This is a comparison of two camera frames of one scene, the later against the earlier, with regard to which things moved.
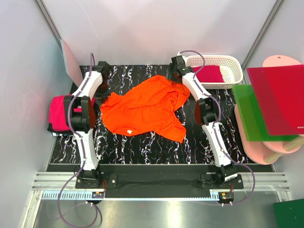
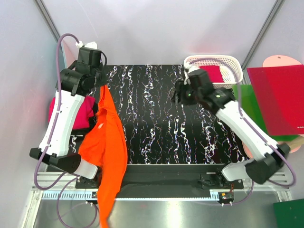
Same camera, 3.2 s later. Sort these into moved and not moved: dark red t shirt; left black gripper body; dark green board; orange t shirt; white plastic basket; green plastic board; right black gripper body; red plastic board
Moved: orange t shirt; left black gripper body; right black gripper body
Not moved: dark green board; dark red t shirt; green plastic board; white plastic basket; red plastic board
